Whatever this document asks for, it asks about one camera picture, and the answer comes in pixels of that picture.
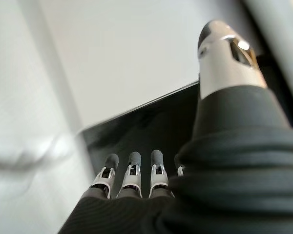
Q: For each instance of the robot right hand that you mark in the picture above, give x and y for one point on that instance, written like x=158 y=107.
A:
x=234 y=158

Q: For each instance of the dishwasher door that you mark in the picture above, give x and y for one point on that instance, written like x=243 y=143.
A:
x=149 y=126

